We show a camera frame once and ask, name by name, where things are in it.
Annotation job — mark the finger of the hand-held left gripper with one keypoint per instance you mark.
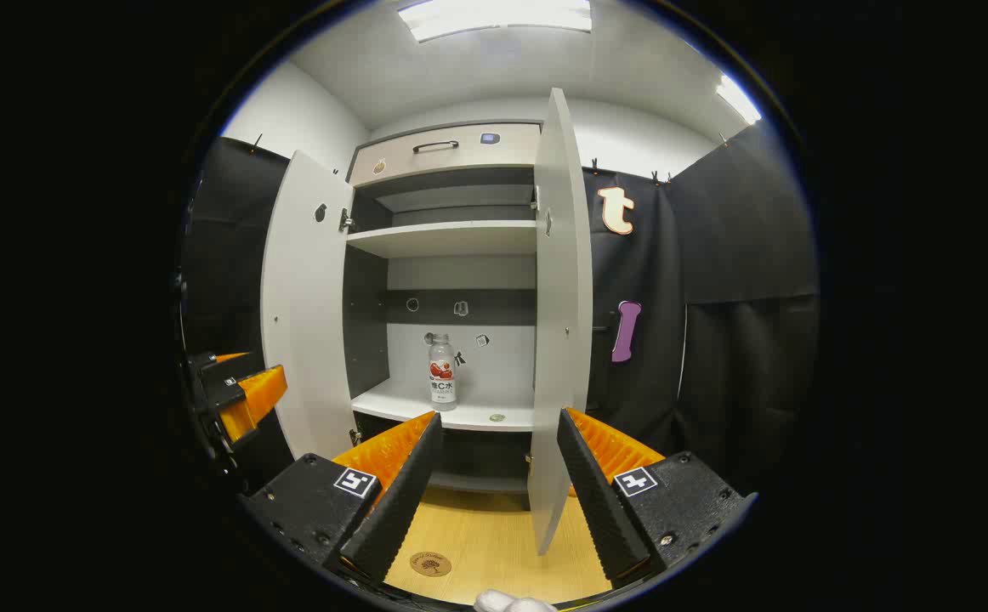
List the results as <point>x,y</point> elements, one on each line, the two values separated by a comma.
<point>226,370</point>
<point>260,399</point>

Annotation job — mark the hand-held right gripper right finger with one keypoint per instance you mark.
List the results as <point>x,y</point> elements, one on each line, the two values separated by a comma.
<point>600,501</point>

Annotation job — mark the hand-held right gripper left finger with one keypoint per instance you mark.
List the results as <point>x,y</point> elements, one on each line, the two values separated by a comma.
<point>400,501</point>

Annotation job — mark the round brown coaster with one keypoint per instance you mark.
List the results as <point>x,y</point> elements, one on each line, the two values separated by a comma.
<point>430,564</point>

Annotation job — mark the light grey cabinet door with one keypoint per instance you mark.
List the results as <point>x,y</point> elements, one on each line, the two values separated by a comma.
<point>307,306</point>
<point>558,297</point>

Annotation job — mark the clear plastic bottle red label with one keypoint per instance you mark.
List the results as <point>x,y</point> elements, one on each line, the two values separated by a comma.
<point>442,374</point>

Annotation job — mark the grey white cabinet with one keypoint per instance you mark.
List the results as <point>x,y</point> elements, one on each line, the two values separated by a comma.
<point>451,238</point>

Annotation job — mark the beige cabinet drawer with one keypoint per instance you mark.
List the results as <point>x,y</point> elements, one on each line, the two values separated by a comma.
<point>477,157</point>

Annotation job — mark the black backdrop cloth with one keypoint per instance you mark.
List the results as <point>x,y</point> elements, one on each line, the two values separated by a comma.
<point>732,255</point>

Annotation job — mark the small ceiling light panel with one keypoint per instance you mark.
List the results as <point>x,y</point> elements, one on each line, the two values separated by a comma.
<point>736,98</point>

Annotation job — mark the large ceiling light panel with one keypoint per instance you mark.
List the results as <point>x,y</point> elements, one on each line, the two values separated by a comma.
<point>494,17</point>

